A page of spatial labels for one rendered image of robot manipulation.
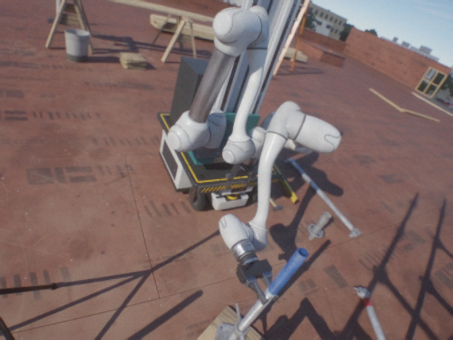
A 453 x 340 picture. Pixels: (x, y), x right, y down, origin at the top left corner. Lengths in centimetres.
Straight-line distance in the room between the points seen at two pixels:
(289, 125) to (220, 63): 40
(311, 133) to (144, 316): 116
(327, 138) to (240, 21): 60
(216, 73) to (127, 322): 121
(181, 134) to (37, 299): 103
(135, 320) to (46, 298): 43
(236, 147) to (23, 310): 121
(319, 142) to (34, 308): 148
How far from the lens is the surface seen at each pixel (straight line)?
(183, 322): 146
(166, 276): 155
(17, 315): 152
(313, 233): 202
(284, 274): 90
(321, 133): 119
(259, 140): 132
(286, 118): 118
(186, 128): 133
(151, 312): 145
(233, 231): 109
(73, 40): 397
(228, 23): 108
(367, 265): 229
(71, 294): 151
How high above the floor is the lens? 134
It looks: 34 degrees down
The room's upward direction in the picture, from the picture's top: 20 degrees clockwise
